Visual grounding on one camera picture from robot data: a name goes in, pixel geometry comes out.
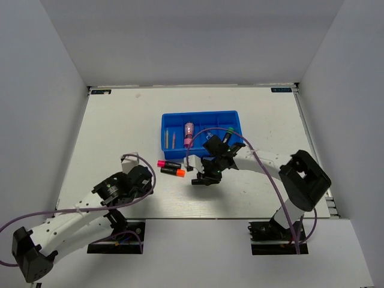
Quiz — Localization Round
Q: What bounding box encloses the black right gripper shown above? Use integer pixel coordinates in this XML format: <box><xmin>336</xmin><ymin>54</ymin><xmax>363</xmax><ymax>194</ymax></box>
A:
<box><xmin>196</xmin><ymin>156</ymin><xmax>225</xmax><ymax>185</ymax></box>

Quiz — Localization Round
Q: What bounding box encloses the orange cap black highlighter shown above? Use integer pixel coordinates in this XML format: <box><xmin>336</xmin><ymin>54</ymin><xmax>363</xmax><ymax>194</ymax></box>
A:
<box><xmin>160</xmin><ymin>167</ymin><xmax>185</xmax><ymax>177</ymax></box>

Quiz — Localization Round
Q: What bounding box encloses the pink cap black highlighter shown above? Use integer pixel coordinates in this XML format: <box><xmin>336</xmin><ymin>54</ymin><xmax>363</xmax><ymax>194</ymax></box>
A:
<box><xmin>157</xmin><ymin>160</ymin><xmax>181</xmax><ymax>169</ymax></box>

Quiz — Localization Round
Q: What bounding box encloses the green cap black highlighter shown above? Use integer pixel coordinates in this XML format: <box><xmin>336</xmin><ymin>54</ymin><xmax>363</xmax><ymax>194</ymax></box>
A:
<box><xmin>222</xmin><ymin>127</ymin><xmax>234</xmax><ymax>144</ymax></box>

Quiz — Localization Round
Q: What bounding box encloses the pink marker set tube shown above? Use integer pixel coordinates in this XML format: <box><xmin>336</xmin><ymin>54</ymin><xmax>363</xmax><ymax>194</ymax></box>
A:
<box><xmin>184</xmin><ymin>122</ymin><xmax>194</xmax><ymax>148</ymax></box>

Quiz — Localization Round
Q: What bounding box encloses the clear spray bottle blue cap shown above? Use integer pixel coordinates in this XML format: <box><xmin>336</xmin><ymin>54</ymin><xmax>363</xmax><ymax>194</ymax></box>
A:
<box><xmin>206</xmin><ymin>130</ymin><xmax>213</xmax><ymax>140</ymax></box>

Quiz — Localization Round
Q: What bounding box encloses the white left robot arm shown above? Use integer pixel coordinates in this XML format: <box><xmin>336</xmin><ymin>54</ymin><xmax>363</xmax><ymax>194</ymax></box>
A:
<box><xmin>11</xmin><ymin>165</ymin><xmax>156</xmax><ymax>283</ymax></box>

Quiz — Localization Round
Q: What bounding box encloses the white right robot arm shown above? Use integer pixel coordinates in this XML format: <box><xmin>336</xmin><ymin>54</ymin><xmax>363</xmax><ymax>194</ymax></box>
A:
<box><xmin>184</xmin><ymin>136</ymin><xmax>331</xmax><ymax>239</ymax></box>

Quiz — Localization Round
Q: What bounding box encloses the blue plastic divided bin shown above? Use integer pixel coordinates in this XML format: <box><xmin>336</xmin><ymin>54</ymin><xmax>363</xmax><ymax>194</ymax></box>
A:
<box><xmin>161</xmin><ymin>110</ymin><xmax>243</xmax><ymax>160</ymax></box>

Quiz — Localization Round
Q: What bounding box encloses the left corner table label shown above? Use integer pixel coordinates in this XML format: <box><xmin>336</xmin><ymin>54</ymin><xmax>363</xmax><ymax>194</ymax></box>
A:
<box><xmin>91</xmin><ymin>89</ymin><xmax>112</xmax><ymax>95</ymax></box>

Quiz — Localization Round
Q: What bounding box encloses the corner table label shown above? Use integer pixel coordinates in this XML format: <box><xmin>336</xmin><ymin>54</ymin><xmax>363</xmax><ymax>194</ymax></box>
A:
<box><xmin>271</xmin><ymin>87</ymin><xmax>292</xmax><ymax>93</ymax></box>
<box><xmin>91</xmin><ymin>89</ymin><xmax>112</xmax><ymax>95</ymax></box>

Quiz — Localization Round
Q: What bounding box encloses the right corner table label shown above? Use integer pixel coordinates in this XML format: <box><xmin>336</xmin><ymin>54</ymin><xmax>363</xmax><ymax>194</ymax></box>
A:
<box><xmin>271</xmin><ymin>87</ymin><xmax>292</xmax><ymax>93</ymax></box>

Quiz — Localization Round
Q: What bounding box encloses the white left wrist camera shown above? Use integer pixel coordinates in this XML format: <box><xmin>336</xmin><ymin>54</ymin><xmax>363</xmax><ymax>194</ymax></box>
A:
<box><xmin>121</xmin><ymin>156</ymin><xmax>139</xmax><ymax>174</ymax></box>

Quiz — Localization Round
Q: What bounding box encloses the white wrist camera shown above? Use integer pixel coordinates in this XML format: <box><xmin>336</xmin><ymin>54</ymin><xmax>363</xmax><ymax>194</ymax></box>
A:
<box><xmin>121</xmin><ymin>156</ymin><xmax>139</xmax><ymax>174</ymax></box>
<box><xmin>184</xmin><ymin>155</ymin><xmax>204</xmax><ymax>173</ymax></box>

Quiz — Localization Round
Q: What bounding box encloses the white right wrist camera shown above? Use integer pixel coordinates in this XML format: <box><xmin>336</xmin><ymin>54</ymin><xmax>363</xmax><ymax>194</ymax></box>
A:
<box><xmin>184</xmin><ymin>155</ymin><xmax>204</xmax><ymax>173</ymax></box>

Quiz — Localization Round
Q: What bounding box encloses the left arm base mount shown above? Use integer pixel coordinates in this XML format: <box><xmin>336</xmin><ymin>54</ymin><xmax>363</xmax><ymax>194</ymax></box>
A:
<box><xmin>87</xmin><ymin>220</ymin><xmax>146</xmax><ymax>255</ymax></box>

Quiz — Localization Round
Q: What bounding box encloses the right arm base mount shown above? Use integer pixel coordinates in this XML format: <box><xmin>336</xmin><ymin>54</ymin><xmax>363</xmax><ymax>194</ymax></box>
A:
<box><xmin>248</xmin><ymin>221</ymin><xmax>296</xmax><ymax>256</ymax></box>

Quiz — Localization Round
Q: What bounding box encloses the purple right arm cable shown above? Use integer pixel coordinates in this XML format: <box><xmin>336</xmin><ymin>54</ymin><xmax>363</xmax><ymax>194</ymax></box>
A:
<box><xmin>185</xmin><ymin>127</ymin><xmax>318</xmax><ymax>256</ymax></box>

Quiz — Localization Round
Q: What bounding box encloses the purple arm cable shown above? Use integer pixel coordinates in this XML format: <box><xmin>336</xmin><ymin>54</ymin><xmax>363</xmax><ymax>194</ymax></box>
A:
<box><xmin>0</xmin><ymin>152</ymin><xmax>157</xmax><ymax>267</ymax></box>
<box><xmin>185</xmin><ymin>127</ymin><xmax>318</xmax><ymax>256</ymax></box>

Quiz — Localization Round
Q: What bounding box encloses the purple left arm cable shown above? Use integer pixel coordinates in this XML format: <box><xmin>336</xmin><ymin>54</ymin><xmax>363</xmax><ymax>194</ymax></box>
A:
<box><xmin>0</xmin><ymin>152</ymin><xmax>157</xmax><ymax>267</ymax></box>

